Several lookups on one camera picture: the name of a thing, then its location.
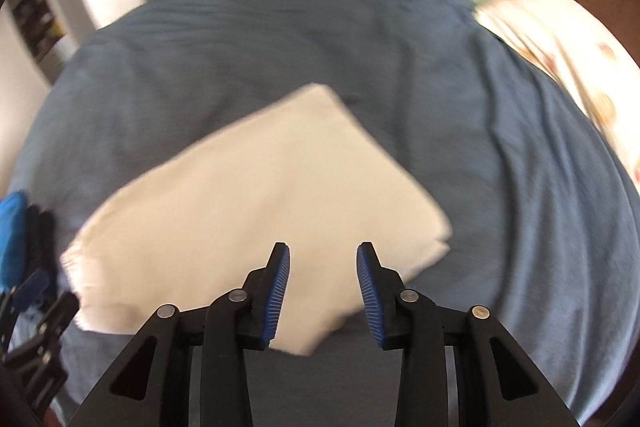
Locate dark wall picture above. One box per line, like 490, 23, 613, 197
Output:
12, 0, 68, 72

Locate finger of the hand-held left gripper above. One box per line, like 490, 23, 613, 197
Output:
10, 267, 53, 313
34, 290, 81, 344

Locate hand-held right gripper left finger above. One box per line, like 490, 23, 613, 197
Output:
67, 242, 291, 427

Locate blue folded garment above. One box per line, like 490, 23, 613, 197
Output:
0, 189, 29, 293

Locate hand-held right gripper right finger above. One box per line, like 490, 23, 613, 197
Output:
356, 242, 583, 427

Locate cream pants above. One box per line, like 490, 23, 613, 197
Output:
60, 83, 453, 356

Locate cream printed pillow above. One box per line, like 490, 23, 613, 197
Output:
475, 0, 640, 198

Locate grey-blue bedspread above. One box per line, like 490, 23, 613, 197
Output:
10, 0, 636, 427

